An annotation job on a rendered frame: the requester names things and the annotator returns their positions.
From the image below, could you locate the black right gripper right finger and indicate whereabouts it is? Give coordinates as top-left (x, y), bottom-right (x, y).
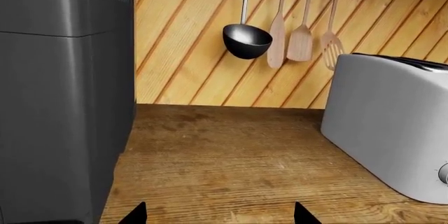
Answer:
top-left (294, 201), bottom-right (323, 224)

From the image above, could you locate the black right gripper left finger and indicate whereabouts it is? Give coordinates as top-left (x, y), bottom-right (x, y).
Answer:
top-left (118, 201), bottom-right (147, 224)

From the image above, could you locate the dark grey coffee machine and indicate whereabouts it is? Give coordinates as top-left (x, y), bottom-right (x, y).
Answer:
top-left (0, 0), bottom-right (137, 224)

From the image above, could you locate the silver toaster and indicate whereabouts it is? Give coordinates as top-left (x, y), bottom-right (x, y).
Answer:
top-left (320, 52), bottom-right (448, 205)

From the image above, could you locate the wooden flat spatula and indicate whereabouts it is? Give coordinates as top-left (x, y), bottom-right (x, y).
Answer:
top-left (286, 0), bottom-right (319, 62)

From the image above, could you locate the wooden slotted spatula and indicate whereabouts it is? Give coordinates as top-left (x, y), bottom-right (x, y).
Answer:
top-left (321, 0), bottom-right (347, 71)

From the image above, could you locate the wooden spoon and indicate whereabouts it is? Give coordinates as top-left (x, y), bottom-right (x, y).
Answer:
top-left (267, 0), bottom-right (291, 69)

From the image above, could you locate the black metal ladle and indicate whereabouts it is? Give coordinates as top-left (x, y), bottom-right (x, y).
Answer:
top-left (222, 0), bottom-right (274, 60)

